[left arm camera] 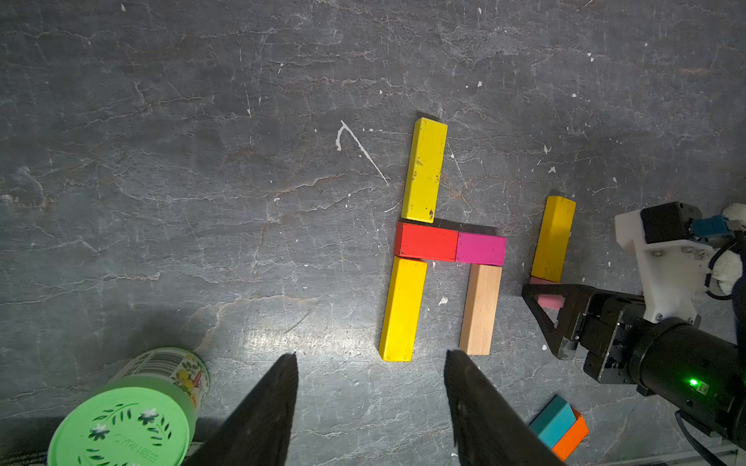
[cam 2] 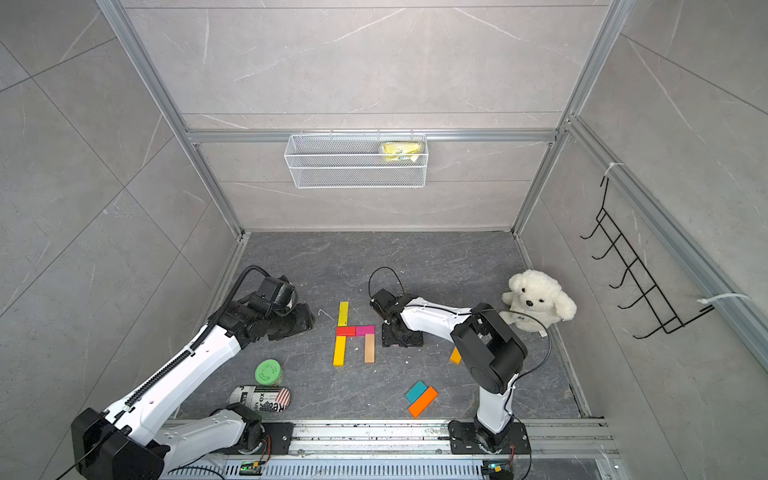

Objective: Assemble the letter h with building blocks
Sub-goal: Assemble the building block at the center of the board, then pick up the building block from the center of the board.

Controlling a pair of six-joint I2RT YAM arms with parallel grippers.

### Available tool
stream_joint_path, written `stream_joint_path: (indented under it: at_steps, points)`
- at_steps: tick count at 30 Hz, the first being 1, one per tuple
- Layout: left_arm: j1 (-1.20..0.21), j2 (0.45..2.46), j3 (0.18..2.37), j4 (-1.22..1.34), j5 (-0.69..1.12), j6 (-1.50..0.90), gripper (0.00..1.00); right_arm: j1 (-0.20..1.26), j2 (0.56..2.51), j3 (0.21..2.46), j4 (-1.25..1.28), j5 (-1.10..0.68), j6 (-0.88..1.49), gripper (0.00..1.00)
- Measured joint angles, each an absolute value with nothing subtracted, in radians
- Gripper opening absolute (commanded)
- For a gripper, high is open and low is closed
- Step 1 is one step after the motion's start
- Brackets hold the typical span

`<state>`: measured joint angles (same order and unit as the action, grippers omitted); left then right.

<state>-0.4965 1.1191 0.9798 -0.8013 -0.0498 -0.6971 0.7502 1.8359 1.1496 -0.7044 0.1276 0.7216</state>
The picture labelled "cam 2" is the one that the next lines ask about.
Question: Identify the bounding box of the orange-yellow block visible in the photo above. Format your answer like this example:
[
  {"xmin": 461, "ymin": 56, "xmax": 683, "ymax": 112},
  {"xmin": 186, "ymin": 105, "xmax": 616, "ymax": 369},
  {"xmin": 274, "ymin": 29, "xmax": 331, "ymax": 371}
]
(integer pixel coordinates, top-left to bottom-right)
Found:
[{"xmin": 450, "ymin": 348, "xmax": 462, "ymax": 365}]

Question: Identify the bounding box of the white plush dog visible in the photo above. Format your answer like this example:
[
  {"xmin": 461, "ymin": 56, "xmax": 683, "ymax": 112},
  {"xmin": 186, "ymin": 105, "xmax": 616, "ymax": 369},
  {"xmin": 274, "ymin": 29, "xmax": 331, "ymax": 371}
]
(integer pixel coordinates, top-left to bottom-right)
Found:
[{"xmin": 500, "ymin": 269, "xmax": 577, "ymax": 337}]

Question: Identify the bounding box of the magenta block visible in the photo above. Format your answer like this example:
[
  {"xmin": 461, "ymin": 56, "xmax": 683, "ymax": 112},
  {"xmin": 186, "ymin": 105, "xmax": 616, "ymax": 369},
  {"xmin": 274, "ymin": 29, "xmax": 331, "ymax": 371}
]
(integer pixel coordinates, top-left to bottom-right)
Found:
[{"xmin": 355, "ymin": 325, "xmax": 375, "ymax": 336}]

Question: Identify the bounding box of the green lid jar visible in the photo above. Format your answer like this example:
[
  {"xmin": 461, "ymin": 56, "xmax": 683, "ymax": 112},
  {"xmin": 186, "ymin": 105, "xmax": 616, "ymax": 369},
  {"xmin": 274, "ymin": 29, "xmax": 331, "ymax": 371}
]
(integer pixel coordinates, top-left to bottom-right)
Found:
[{"xmin": 254, "ymin": 359, "xmax": 283, "ymax": 386}]

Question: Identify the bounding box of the printed can lying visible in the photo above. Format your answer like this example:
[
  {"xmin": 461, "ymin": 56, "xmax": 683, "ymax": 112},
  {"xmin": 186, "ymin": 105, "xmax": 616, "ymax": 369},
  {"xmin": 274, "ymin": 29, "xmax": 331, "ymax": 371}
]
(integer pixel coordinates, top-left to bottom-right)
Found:
[{"xmin": 228, "ymin": 385, "xmax": 291, "ymax": 413}]

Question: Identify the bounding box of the tan wooden block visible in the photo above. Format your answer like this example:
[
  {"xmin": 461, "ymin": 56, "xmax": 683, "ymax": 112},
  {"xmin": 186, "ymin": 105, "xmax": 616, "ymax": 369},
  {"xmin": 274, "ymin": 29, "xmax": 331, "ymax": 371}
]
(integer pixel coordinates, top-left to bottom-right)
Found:
[{"xmin": 364, "ymin": 334, "xmax": 376, "ymax": 364}]

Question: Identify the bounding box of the teal block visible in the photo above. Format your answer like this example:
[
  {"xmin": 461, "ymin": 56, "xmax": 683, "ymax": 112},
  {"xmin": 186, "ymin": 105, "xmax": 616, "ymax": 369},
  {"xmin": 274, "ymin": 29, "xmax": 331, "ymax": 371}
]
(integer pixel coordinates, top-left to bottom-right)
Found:
[{"xmin": 405, "ymin": 380, "xmax": 428, "ymax": 404}]

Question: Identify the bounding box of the red block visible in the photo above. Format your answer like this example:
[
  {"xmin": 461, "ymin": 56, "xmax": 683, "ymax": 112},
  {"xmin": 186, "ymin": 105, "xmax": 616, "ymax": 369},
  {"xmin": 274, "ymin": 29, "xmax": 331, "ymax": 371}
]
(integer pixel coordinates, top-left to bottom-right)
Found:
[{"xmin": 336, "ymin": 326, "xmax": 357, "ymax": 337}]

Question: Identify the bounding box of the orange block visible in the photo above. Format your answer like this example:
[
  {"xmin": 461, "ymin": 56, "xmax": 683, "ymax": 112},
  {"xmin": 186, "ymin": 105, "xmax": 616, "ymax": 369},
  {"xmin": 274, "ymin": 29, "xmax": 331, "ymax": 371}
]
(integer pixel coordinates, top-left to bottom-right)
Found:
[{"xmin": 408, "ymin": 387, "xmax": 438, "ymax": 419}]

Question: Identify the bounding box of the yellow item in basket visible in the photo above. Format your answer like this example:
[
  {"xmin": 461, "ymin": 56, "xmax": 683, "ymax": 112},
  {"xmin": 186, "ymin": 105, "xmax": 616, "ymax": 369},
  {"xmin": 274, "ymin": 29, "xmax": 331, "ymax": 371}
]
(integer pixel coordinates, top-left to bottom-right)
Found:
[{"xmin": 378, "ymin": 141, "xmax": 424, "ymax": 163}]

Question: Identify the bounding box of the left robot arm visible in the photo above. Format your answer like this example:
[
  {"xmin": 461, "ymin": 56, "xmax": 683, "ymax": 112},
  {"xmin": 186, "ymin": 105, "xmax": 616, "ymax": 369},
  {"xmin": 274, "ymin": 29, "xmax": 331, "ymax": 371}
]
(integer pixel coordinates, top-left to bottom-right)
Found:
[{"xmin": 71, "ymin": 265, "xmax": 315, "ymax": 479}]

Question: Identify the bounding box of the white wire basket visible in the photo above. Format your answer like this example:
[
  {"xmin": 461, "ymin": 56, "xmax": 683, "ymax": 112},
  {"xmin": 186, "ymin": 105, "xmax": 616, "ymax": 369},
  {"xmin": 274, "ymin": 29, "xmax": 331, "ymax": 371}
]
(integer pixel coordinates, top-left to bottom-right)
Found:
[{"xmin": 284, "ymin": 133, "xmax": 429, "ymax": 189}]

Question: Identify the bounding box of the yellow block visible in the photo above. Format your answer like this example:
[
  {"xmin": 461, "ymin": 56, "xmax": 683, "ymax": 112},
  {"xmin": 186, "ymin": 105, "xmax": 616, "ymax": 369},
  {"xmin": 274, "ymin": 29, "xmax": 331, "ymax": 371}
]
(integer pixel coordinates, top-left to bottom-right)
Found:
[
  {"xmin": 332, "ymin": 336, "xmax": 347, "ymax": 367},
  {"xmin": 337, "ymin": 301, "xmax": 349, "ymax": 327}
]

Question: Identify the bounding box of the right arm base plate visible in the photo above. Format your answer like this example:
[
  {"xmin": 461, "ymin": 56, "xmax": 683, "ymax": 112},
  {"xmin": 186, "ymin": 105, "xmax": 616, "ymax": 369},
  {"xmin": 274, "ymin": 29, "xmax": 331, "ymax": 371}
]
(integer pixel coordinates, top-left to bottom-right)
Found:
[{"xmin": 447, "ymin": 420, "xmax": 531, "ymax": 455}]

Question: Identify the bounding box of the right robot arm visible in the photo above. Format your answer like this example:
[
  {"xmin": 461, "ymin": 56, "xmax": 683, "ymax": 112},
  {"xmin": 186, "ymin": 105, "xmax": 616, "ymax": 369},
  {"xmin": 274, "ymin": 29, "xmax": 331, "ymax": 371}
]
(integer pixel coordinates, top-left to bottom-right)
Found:
[{"xmin": 367, "ymin": 282, "xmax": 552, "ymax": 455}]

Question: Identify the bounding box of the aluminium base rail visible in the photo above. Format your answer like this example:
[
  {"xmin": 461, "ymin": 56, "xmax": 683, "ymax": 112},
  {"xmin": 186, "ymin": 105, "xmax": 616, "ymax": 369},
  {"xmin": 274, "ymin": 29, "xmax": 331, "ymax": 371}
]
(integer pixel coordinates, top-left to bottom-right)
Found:
[{"xmin": 163, "ymin": 419, "xmax": 629, "ymax": 479}]

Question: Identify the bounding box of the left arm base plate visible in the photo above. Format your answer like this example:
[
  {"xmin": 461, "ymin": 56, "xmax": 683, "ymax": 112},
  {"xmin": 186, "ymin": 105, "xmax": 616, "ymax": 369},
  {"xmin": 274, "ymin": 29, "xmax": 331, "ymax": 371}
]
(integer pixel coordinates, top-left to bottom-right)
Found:
[{"xmin": 252, "ymin": 422, "xmax": 295, "ymax": 456}]

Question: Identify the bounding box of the black wall hook rack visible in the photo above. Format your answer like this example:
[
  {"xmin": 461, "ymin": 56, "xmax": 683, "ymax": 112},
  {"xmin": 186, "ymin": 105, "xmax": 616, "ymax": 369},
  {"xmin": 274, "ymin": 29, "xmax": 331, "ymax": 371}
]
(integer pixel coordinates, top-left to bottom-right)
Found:
[{"xmin": 580, "ymin": 177, "xmax": 715, "ymax": 340}]

